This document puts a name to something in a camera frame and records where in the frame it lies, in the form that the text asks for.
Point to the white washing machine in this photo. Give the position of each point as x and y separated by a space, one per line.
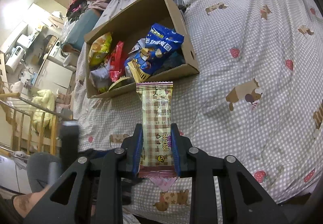
59 54

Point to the dark snack packet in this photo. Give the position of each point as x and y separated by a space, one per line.
171 61

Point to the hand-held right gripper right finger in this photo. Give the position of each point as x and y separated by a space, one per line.
175 148

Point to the pink snack packet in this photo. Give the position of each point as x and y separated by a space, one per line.
164 183

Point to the yellow snack packet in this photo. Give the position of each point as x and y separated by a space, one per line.
101 48

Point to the silver snack packet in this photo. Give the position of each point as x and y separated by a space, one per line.
99 76

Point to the white cabinet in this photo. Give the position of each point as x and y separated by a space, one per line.
53 72

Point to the cardboard box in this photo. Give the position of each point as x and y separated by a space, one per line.
176 27

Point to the printed bed sheet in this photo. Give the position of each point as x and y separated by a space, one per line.
252 37

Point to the beige checked snack bar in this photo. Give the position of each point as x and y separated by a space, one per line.
156 113

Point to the blue cartoon snack packet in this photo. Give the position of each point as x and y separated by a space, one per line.
143 62

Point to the teal storage bin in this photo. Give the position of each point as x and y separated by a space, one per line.
80 27

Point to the person's left forearm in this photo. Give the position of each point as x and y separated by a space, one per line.
27 201

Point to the pale yellow bedding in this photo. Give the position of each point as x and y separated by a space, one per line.
44 105

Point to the pile of clothes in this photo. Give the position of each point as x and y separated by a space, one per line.
77 7

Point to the red snack packet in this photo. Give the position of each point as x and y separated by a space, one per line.
116 62

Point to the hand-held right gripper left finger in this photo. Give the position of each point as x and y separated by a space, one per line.
136 148

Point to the person's grey clad leg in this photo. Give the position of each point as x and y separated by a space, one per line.
44 171

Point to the blue white snack packet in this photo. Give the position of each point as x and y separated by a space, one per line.
161 42

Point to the white wall appliance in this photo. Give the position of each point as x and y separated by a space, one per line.
15 62

